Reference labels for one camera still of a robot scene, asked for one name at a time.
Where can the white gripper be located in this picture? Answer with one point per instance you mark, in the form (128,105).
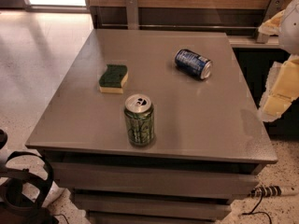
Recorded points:
(290,28)

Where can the blue pepsi can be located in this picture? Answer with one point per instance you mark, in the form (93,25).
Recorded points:
(193,64)

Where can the green soda can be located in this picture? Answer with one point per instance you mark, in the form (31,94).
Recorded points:
(139,119)

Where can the wooden counter with brackets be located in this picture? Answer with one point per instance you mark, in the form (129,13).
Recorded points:
(239,19)

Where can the white power strip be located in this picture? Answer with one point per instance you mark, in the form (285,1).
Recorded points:
(273,191)

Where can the green yellow sponge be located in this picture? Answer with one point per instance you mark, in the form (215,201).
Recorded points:
(114,78)

